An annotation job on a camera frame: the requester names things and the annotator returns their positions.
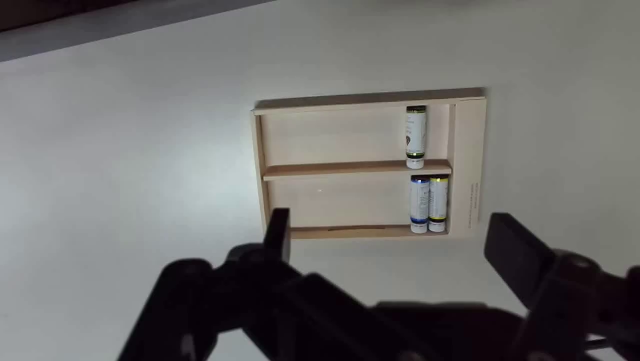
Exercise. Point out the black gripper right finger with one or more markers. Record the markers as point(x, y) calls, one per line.
point(573, 302)

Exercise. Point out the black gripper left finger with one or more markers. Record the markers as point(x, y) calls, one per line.
point(220, 302)

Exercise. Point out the shallow wooden divided box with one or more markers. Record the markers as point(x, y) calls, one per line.
point(333, 132)

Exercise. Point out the white tube with yellow band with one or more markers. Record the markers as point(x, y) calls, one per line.
point(438, 203)

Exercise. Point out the white tube with blue band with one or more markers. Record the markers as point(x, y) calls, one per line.
point(419, 203)

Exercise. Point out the white tube with green band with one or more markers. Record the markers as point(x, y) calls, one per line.
point(415, 132)

